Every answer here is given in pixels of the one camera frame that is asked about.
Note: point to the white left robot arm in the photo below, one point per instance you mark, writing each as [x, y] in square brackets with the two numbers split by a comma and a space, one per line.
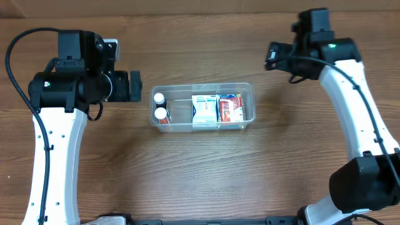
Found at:
[81, 75]

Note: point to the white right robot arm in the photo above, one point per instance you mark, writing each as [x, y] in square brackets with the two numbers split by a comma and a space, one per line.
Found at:
[369, 181]

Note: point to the orange bottle white cap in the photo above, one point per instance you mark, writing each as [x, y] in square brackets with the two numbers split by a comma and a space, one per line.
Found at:
[162, 115]

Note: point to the dark bottle white cap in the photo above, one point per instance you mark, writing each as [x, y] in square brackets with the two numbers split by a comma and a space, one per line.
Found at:
[160, 101]

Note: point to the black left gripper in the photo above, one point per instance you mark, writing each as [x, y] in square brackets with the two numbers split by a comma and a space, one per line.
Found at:
[135, 85]

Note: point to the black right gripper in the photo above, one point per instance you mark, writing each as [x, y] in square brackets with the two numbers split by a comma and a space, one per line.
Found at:
[273, 56]

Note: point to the blue VapoDrops box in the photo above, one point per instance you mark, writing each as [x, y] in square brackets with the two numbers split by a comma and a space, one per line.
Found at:
[231, 95]

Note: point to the white medicine box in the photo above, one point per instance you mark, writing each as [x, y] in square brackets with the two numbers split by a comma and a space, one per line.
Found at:
[204, 112]

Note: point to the clear plastic container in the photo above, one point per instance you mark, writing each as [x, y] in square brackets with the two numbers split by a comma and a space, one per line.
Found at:
[235, 104]

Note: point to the red medicine box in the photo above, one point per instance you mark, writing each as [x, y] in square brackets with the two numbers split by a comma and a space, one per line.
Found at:
[230, 109]

